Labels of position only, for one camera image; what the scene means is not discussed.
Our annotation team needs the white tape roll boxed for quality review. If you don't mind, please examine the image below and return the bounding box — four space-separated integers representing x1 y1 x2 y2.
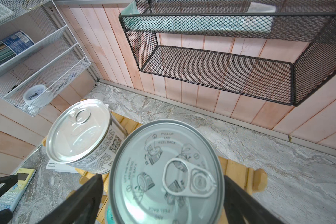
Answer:
23 85 47 105

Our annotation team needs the box in black basket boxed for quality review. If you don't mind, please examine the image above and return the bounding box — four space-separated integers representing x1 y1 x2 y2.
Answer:
121 2 273 34

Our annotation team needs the black wire mesh basket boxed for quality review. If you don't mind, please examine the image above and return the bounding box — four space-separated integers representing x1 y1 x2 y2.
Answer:
119 1 336 106

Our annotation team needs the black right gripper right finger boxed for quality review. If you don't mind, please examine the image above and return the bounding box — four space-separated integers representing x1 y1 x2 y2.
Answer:
224 175 282 224

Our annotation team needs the white wire wall rack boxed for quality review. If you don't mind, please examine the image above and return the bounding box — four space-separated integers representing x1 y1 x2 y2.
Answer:
0 1 91 116

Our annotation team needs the purple label tin can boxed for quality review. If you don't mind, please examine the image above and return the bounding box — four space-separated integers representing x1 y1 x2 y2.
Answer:
109 119 225 224

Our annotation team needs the white label tin can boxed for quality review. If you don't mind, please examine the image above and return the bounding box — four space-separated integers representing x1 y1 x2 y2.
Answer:
45 99 128 174

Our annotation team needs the wooden two-tier shelf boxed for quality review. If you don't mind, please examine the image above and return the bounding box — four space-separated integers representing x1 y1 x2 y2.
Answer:
41 97 268 224

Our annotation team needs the green yellow calculator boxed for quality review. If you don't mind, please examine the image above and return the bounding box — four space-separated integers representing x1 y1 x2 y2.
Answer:
0 168 36 212

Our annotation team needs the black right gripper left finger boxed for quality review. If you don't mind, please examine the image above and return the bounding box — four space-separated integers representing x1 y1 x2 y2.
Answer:
39 174 103 224

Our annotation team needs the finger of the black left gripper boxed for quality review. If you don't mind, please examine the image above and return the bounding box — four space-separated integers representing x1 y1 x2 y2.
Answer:
0 209 13 224
0 174 19 208

